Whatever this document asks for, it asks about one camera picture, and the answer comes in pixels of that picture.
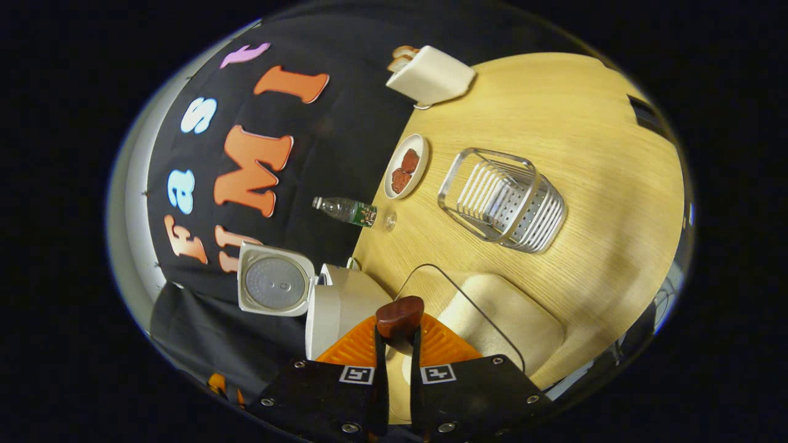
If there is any black backdrop cloth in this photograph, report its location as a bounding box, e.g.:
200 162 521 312
147 0 592 394

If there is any white toaster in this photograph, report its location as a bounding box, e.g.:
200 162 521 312
386 46 476 106

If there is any white rice cooker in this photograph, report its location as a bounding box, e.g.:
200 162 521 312
237 241 411 361

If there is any clear plastic water bottle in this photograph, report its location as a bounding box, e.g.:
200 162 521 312
312 196 397 233

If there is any brown wooden spoon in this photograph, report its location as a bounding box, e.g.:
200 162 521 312
376 296 425 340

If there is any metal wire chopstick holder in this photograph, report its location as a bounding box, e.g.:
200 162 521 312
437 148 568 254

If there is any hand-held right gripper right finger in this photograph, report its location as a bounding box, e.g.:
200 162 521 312
409 311 555 443

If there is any thin black cable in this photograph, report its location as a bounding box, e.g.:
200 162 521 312
394 263 528 373

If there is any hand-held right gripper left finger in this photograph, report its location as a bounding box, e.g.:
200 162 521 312
255 314 390 443

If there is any white oval plate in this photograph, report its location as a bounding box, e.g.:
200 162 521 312
384 134 430 200

